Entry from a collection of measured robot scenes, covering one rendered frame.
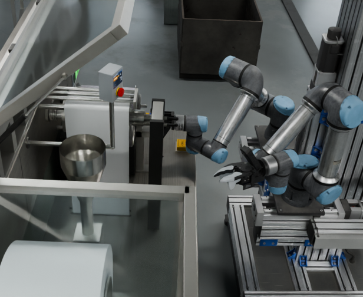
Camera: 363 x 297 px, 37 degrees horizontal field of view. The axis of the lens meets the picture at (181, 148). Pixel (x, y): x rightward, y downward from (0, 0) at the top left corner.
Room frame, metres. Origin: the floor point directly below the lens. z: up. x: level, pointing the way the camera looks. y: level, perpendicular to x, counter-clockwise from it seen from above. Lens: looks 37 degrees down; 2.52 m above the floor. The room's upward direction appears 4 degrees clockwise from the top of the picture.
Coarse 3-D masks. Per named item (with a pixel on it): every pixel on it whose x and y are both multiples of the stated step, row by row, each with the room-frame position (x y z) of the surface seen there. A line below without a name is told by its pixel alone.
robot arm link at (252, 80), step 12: (252, 72) 2.23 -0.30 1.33; (252, 84) 2.19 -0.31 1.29; (240, 96) 2.17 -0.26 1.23; (252, 96) 2.16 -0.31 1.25; (240, 108) 2.12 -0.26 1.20; (228, 120) 2.09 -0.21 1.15; (240, 120) 2.10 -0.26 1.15; (228, 132) 2.05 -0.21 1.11; (204, 144) 2.04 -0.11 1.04; (216, 144) 2.02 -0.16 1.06; (228, 144) 2.04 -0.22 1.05; (216, 156) 1.97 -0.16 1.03
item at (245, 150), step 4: (240, 148) 1.65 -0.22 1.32; (244, 148) 1.64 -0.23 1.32; (248, 148) 1.63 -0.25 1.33; (244, 152) 1.63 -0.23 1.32; (248, 152) 1.62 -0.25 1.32; (252, 152) 1.63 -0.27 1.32; (248, 156) 1.62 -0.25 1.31; (252, 156) 1.63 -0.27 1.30; (248, 160) 1.65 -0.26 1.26; (252, 160) 1.63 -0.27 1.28; (256, 160) 1.64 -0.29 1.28; (252, 164) 1.64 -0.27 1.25; (256, 164) 1.64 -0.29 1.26; (256, 168) 1.64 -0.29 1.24
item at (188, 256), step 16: (80, 192) 1.04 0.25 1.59; (96, 192) 1.04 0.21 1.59; (112, 192) 1.05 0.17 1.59; (128, 192) 1.05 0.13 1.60; (144, 192) 1.05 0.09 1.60; (160, 192) 1.05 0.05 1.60; (176, 192) 1.05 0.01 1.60; (192, 192) 1.06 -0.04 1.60; (192, 208) 1.00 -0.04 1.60; (192, 224) 0.94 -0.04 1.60; (192, 240) 0.89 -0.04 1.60; (192, 256) 0.84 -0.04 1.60; (192, 272) 0.79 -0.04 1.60; (192, 288) 0.75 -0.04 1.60
